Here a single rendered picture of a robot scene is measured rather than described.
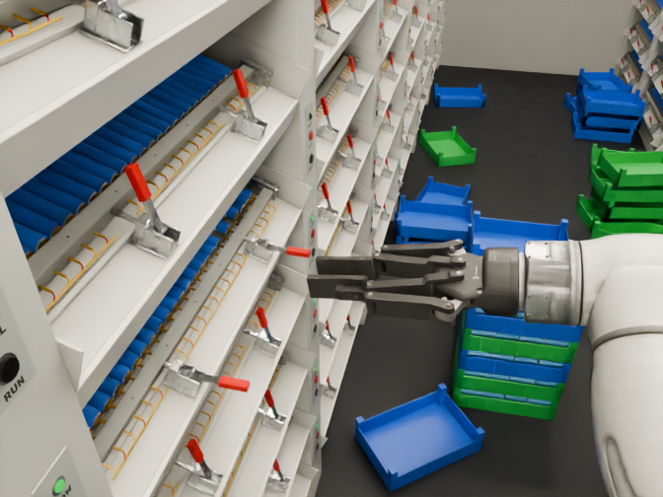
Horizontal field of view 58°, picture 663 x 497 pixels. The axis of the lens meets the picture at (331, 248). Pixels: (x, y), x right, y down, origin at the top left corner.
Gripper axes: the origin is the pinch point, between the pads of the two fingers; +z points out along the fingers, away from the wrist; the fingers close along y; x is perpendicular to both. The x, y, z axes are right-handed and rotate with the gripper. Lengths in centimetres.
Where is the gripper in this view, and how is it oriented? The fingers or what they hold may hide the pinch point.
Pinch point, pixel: (340, 277)
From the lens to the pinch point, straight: 70.9
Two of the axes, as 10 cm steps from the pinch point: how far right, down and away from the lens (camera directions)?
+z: -9.6, -0.1, 2.9
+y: -2.5, 5.6, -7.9
